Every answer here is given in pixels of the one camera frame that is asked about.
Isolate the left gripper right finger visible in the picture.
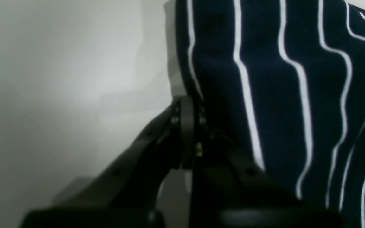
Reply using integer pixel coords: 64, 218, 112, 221
189, 100, 344, 228

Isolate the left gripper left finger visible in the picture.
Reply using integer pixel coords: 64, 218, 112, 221
21, 96, 195, 228

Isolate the navy white striped t-shirt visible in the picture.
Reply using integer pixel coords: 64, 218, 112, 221
175, 0, 365, 228

